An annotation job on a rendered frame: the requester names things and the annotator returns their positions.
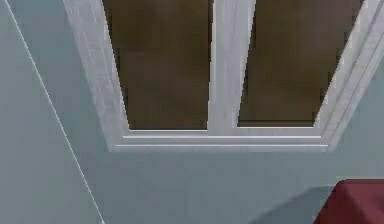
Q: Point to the white framed window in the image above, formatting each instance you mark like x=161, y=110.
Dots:
x=230, y=83

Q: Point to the dark red box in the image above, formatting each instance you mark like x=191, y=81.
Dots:
x=356, y=203

